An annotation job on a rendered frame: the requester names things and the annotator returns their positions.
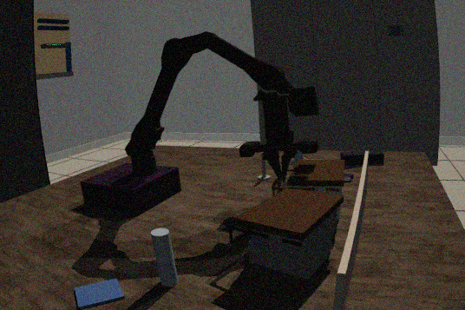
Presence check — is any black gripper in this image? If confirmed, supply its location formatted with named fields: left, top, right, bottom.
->
left=239, top=116, right=318, bottom=182

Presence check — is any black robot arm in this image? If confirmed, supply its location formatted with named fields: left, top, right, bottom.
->
left=125, top=31, right=318, bottom=176

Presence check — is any blue flat rectangular block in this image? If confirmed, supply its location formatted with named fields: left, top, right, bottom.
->
left=75, top=278, right=126, bottom=309

